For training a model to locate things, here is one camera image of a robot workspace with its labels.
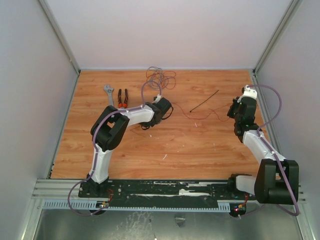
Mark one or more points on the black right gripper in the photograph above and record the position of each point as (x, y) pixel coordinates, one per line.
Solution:
(232, 110)

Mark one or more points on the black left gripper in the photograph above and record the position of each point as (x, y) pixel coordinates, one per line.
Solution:
(146, 123)

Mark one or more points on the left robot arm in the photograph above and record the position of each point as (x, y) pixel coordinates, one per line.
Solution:
(109, 129)

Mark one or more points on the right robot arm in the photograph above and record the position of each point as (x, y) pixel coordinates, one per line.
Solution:
(276, 181)

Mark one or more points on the black zip tie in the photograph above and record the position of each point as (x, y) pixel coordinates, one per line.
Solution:
(204, 101)

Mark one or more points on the silver adjustable wrench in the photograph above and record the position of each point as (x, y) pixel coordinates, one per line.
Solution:
(109, 91)

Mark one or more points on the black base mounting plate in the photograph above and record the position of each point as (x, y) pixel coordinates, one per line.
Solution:
(159, 191)

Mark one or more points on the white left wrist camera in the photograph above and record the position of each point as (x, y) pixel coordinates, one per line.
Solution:
(157, 98)

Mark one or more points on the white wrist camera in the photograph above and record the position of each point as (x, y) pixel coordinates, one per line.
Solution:
(157, 98)
(249, 92)

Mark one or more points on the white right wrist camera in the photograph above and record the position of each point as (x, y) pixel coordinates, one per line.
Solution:
(249, 92)

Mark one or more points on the grey slotted cable duct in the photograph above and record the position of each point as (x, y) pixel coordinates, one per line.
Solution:
(96, 205)

